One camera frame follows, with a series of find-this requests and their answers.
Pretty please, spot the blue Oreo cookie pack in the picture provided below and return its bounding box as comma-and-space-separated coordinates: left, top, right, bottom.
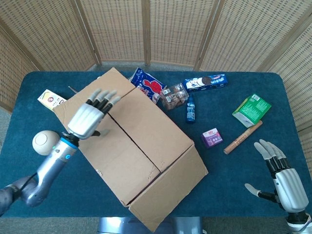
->
183, 74, 229, 93

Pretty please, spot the woven wooden folding screen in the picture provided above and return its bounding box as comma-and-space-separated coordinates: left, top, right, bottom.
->
0, 0, 312, 169

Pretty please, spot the brown paper-wrapped stick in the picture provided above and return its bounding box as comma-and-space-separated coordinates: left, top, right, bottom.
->
223, 120, 264, 155

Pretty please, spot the cream round dome bowl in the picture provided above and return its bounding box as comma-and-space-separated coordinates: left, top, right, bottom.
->
32, 130, 60, 156

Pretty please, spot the green paper package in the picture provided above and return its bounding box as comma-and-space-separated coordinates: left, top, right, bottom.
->
232, 94, 272, 128

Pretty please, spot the blue red snack bag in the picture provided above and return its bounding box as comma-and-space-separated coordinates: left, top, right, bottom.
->
128, 67, 168, 104

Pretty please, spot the brown cardboard box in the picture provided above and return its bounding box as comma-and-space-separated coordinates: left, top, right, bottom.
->
52, 67, 209, 233

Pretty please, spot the teal table cover cloth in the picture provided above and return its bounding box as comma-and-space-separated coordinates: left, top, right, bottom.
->
0, 70, 312, 218

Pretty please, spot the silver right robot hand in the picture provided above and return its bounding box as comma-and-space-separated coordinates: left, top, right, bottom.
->
244, 138, 309, 213

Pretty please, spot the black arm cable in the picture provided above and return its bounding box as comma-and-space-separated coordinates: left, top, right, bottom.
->
14, 172, 39, 195

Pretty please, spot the small purple box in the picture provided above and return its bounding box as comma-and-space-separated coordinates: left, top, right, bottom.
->
201, 127, 224, 149

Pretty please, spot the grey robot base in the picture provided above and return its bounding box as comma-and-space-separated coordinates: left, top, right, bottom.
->
97, 216, 203, 234

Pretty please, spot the small blue bottle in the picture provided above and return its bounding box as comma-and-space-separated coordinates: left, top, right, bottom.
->
185, 93, 197, 124

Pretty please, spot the clear plastic snack pack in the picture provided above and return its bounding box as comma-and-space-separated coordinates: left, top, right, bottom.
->
159, 82, 190, 111

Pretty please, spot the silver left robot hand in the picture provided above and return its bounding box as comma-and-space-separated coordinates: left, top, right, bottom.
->
67, 88, 122, 140

